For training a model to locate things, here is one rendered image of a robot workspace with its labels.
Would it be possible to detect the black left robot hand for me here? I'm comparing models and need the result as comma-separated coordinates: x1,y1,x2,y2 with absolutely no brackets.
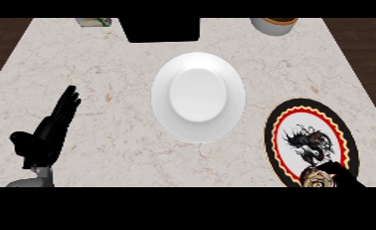
9,85,84,170

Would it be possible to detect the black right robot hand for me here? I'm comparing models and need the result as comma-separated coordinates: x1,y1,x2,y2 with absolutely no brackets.
314,160,368,188

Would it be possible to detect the beige swirl cupcake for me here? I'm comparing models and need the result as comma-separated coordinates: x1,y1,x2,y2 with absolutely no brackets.
298,165,340,188

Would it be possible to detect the black rimmed decorated plate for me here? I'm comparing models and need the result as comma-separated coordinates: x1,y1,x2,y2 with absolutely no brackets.
263,98,362,188

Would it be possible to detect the white oval plate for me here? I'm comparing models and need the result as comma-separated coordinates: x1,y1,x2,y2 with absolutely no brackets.
151,51,247,144

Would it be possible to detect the green and white packet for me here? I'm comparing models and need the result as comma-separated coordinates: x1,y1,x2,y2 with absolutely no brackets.
76,17,114,29

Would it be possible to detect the black box appliance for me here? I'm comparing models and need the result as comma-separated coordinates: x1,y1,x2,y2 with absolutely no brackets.
118,17,202,44

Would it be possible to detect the white round pot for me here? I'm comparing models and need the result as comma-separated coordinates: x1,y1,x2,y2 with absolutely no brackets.
250,17,300,37

